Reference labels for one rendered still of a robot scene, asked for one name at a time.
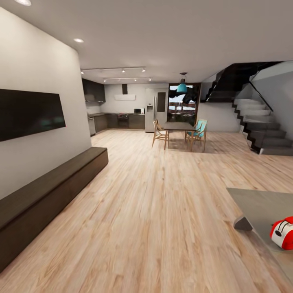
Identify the breakfast table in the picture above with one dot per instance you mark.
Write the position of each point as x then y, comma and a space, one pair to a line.
178, 126

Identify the stairs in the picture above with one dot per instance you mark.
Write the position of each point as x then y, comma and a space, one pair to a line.
252, 112

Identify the oven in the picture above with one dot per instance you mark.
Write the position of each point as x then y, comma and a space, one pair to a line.
123, 120

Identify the range hood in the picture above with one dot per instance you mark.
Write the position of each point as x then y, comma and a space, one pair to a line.
124, 95

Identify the coffee table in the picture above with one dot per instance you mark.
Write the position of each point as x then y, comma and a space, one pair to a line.
260, 210

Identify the fridge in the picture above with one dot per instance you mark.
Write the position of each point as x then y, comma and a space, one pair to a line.
156, 101

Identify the fixed window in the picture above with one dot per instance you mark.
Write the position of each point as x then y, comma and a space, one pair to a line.
183, 106

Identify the radio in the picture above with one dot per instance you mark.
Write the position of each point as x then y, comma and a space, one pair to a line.
282, 233

